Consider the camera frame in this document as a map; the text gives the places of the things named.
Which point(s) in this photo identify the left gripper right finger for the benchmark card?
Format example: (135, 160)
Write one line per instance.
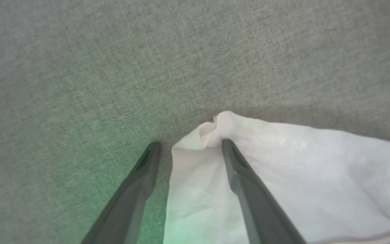
(259, 213)

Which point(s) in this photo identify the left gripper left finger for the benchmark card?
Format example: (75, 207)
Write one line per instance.
(127, 210)

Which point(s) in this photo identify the red and white garment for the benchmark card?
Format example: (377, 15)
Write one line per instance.
(333, 176)

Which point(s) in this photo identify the grey fabric sofa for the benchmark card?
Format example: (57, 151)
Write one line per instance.
(113, 67)

